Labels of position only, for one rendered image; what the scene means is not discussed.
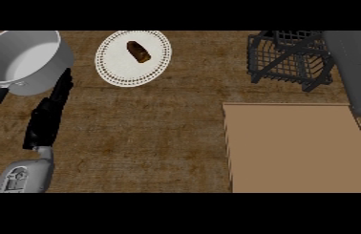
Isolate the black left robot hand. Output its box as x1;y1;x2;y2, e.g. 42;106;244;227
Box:
20;67;74;151

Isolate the brown cupcake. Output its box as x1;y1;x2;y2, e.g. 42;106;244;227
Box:
125;40;151;65

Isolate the grey metal pot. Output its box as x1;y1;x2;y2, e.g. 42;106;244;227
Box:
0;30;76;104

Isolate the white round plate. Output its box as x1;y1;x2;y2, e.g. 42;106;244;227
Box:
94;30;173;88

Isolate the tan rectangular board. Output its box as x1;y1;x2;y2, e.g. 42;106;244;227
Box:
220;102;361;194

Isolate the black wire tiered basket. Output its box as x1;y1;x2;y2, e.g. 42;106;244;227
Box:
245;30;337;93

